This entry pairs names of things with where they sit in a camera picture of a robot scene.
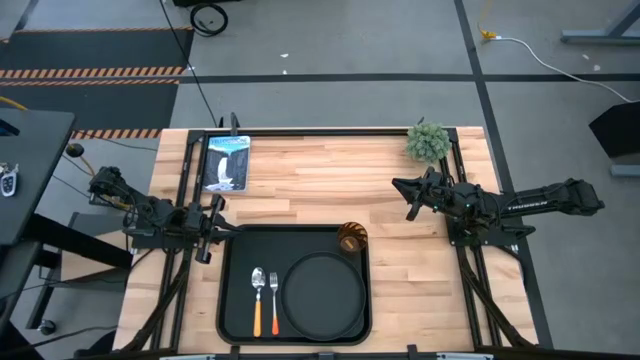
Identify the black round plate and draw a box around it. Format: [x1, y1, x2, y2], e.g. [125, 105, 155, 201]
[280, 250, 368, 343]

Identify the long black floor cable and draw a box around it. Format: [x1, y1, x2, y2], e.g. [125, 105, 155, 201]
[158, 0, 224, 129]

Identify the grey metal foot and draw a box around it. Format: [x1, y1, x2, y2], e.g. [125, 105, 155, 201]
[609, 163, 640, 179]

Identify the coiled black cable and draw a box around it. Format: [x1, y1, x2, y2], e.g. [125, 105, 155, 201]
[189, 2, 230, 38]

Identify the white key fob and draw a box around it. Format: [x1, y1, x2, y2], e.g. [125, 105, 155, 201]
[0, 162, 20, 198]

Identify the black desk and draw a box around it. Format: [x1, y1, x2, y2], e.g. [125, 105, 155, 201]
[0, 107, 134, 351]

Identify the black box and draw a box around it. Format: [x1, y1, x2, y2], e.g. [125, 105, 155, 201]
[588, 100, 640, 159]

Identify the white floor cable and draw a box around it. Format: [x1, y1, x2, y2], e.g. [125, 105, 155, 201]
[492, 35, 640, 105]

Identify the spoon with orange handle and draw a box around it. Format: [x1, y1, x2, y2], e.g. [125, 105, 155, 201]
[250, 266, 267, 339]

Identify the amber ribbed plastic cup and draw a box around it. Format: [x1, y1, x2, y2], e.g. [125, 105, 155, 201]
[336, 221, 370, 254]

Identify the black plastic tray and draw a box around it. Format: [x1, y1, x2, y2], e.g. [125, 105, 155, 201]
[215, 223, 374, 347]

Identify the yellow plug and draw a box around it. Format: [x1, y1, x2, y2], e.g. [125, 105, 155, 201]
[477, 9, 499, 41]

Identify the black mat with orange stripes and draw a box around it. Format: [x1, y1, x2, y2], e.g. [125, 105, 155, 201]
[0, 27, 195, 141]

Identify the grey table leg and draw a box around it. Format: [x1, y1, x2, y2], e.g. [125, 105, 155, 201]
[559, 0, 640, 46]

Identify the fork with orange handle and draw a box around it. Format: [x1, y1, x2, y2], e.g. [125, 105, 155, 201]
[268, 271, 281, 337]

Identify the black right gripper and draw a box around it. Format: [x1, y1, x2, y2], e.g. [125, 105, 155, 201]
[391, 166, 454, 222]

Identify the black aluminium rig frame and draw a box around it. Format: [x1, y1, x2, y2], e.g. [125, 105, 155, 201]
[117, 112, 544, 360]

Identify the green artificial ball plant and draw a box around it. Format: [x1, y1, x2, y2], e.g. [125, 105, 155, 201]
[404, 122, 453, 164]

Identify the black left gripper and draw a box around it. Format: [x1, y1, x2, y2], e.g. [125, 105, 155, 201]
[182, 193, 245, 265]

